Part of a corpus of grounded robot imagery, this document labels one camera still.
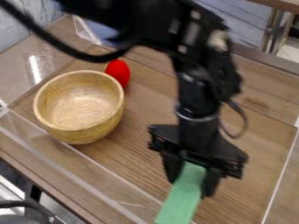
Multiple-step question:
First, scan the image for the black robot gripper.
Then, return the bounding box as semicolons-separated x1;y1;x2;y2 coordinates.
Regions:
149;116;249;197

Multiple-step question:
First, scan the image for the green rectangular stick block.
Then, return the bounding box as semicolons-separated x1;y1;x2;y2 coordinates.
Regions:
154;163;206;224

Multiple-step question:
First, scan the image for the brown wooden bowl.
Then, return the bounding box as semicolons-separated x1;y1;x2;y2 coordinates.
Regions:
32;70;125;144

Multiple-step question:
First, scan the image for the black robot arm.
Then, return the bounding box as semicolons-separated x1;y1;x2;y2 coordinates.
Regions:
0;0;249;197

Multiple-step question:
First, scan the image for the clear acrylic front barrier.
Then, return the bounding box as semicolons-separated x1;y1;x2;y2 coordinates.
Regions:
0;99;174;224

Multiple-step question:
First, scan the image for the red toy strawberry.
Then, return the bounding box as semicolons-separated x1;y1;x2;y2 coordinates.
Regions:
105;59;131;88

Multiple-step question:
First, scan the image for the metal table leg background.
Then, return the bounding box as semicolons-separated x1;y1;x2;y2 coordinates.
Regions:
262;9;295;55

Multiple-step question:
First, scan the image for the black table frame leg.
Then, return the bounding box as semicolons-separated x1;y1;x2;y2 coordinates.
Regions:
23;183;70;224

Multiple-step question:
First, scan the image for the clear acrylic corner bracket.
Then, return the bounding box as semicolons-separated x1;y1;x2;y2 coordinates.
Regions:
72;16;102;46

